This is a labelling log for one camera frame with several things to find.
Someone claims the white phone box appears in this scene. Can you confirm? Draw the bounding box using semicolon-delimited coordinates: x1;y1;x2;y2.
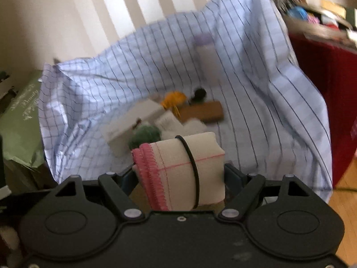
102;98;165;157

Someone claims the white labelled packet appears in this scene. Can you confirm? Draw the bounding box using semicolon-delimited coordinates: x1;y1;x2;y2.
155;111;183;132

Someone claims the green plush toy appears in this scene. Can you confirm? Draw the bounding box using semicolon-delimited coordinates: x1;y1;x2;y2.
128;124;162;153

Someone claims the white fluffy plush toy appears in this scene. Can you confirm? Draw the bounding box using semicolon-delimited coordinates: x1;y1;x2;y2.
183;119;208;136

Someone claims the blue checked bed sheet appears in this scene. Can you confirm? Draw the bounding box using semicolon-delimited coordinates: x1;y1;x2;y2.
39;0;334;210

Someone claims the green printed bag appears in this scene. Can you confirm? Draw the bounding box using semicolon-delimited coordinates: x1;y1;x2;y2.
0;70;46;171

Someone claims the brown leather wallet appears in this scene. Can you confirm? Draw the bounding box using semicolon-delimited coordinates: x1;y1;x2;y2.
178;100;225;124

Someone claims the pile of desk clutter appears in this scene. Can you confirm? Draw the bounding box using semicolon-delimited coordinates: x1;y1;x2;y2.
275;0;357;45

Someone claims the white bottle with purple lid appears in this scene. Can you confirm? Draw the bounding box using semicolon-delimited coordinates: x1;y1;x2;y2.
194;33;221;83

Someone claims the orange snack packet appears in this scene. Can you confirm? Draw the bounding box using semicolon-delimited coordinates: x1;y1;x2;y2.
162;91;187;116

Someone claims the woven basket with beige liner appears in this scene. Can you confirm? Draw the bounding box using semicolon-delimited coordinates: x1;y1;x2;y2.
129;184;225;214

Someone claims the black hair band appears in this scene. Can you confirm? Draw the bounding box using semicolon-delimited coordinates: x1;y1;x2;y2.
175;135;200;209

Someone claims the dark green tape roll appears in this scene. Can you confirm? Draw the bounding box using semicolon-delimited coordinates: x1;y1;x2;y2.
191;88;207;104

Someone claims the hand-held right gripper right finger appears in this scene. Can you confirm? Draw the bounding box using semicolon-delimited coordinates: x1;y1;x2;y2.
219;164;310;221

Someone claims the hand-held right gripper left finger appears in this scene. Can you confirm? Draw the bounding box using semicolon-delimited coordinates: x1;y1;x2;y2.
56;169;141;220

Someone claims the white cloth with pink edge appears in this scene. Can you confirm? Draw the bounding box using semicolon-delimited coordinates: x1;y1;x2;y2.
132;131;226;211

